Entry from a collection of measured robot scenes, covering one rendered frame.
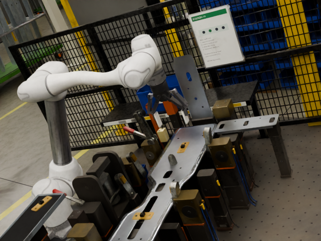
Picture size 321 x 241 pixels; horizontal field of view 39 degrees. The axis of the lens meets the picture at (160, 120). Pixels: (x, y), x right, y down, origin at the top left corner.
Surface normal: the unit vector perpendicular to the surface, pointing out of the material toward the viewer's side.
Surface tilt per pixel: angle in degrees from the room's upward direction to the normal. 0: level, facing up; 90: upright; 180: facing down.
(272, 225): 0
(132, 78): 91
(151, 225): 0
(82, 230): 0
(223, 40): 90
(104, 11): 90
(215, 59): 90
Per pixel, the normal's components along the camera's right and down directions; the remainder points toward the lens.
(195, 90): -0.36, 0.51
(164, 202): -0.34, -0.85
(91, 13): -0.62, 0.52
